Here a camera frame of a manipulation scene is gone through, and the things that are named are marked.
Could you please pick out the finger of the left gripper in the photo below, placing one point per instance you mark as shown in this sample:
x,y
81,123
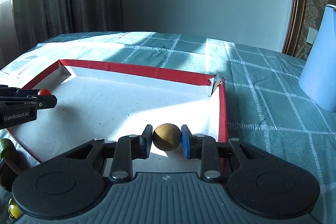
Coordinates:
x,y
24,92
46,101

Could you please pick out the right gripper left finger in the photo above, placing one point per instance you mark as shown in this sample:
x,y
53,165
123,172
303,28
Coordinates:
x,y
127,149

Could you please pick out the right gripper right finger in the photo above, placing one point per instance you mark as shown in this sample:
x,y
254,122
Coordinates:
x,y
204,148

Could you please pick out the red cherry tomato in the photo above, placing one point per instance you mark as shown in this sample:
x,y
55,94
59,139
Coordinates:
x,y
44,92

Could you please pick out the round brown longan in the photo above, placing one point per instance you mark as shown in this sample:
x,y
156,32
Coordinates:
x,y
167,137

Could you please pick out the green cucumber piece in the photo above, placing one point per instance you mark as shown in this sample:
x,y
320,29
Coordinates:
x,y
8,150

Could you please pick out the red shallow cardboard box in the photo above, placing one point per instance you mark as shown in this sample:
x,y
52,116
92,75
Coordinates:
x,y
102,100

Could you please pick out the teal plaid tablecloth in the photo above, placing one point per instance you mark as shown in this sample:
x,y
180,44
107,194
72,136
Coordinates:
x,y
265,105

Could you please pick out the large yellow-green tomato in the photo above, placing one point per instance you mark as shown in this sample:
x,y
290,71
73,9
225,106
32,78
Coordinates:
x,y
13,209

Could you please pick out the blue electric kettle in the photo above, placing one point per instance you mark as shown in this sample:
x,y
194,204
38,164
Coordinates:
x,y
317,79

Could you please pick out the white wall switch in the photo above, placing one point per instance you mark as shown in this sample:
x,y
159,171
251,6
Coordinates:
x,y
311,35

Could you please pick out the brown wooden door frame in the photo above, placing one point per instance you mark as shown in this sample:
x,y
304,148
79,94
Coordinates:
x,y
296,19

